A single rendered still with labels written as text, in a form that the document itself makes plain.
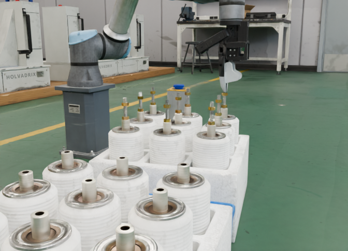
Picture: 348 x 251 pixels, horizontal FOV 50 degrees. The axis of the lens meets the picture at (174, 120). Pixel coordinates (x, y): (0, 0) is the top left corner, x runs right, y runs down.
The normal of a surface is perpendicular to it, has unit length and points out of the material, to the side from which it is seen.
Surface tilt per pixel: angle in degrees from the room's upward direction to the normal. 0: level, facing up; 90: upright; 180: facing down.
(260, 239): 0
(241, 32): 90
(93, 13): 90
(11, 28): 90
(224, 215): 0
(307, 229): 0
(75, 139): 90
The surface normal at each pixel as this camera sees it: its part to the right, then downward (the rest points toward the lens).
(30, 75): 0.91, 0.09
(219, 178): -0.26, 0.21
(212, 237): 0.00, -0.98
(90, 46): 0.64, 0.17
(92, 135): 0.34, 0.20
